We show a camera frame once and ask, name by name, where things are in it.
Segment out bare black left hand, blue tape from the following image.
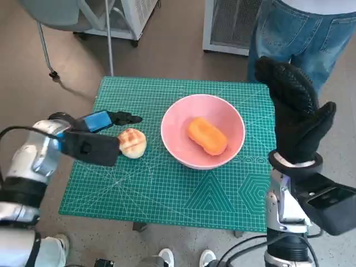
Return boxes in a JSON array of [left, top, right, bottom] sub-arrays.
[[72, 110, 144, 133]]

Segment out black knitted gloved right hand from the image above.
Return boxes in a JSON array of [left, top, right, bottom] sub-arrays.
[[254, 55, 337, 165]]

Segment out round toy bread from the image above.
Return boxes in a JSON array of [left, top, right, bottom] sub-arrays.
[[117, 127, 147, 159]]

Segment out pink bowl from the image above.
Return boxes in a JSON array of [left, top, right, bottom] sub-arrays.
[[160, 94, 246, 170]]

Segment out oblong orange toy bread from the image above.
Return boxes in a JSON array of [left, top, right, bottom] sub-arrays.
[[187, 116, 228, 156]]

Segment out person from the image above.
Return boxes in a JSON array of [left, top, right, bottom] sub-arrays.
[[247, 0, 356, 97], [36, 233, 70, 267]]

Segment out thin white pole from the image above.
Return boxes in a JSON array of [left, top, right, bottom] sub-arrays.
[[105, 0, 115, 76]]

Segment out green cutting mat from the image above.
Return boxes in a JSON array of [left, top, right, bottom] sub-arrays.
[[58, 76, 278, 233]]

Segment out white wheeled cabinet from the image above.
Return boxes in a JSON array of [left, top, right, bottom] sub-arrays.
[[73, 0, 162, 47]]

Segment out grey chair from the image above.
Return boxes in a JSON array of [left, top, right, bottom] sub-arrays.
[[18, 0, 111, 78]]

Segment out white unit with grille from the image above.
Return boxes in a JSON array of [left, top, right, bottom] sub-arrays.
[[202, 0, 264, 56]]

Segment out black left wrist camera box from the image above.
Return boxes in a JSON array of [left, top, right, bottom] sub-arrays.
[[57, 130, 121, 167]]

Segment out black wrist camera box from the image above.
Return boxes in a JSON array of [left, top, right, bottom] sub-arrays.
[[291, 172, 356, 236], [57, 130, 121, 167]]

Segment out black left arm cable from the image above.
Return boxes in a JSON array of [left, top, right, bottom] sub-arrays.
[[0, 126, 67, 145]]

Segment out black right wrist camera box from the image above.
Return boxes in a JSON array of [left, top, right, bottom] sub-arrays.
[[291, 172, 356, 236]]

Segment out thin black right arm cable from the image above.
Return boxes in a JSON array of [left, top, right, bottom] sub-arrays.
[[305, 226, 327, 267]]

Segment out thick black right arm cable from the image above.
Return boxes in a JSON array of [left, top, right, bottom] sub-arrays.
[[216, 235, 269, 267]]

